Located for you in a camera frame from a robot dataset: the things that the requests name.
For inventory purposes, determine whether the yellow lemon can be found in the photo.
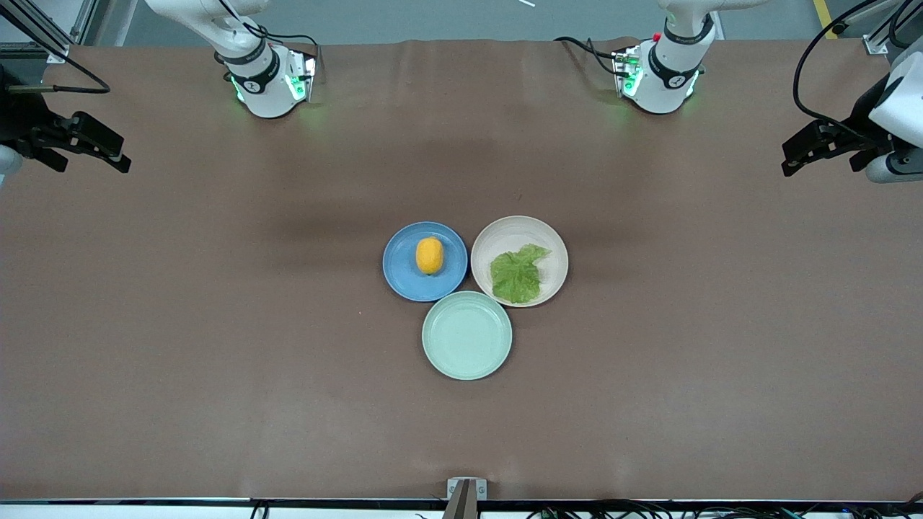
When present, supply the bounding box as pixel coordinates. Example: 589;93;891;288
416;236;445;275

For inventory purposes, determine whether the green lettuce leaf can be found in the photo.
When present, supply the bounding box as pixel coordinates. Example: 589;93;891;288
490;244;552;304

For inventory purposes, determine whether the brown table cover sheet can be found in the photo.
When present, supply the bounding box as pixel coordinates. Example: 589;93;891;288
0;37;923;502

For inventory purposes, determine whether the blue plate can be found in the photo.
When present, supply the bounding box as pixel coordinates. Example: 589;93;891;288
383;221;469;302

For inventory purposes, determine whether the beige plate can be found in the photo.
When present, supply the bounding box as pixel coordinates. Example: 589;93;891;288
470;216;569;309

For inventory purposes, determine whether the mint green plate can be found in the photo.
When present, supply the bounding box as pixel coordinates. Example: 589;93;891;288
422;290;513;381

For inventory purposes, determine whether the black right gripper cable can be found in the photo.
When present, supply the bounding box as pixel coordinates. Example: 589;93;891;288
0;14;111;96

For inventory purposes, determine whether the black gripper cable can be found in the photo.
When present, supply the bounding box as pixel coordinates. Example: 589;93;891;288
792;0;884;129
0;14;111;96

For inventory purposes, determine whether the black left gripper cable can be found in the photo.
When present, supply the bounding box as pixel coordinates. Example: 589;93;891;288
792;0;884;129

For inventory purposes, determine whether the aluminium frame profile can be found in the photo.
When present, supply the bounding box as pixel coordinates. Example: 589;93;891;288
0;0;98;64
836;0;923;56

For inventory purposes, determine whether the black right arm base cable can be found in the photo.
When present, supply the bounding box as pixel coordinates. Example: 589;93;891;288
242;20;322;67

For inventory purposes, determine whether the black arm base cable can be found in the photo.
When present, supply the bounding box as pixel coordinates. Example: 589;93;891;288
242;20;322;67
554;36;627;77

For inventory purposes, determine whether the black left arm base cable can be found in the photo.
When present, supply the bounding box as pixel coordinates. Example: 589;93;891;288
554;36;627;77

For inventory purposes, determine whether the grey metal table bracket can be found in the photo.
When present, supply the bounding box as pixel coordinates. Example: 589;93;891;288
441;477;488;519

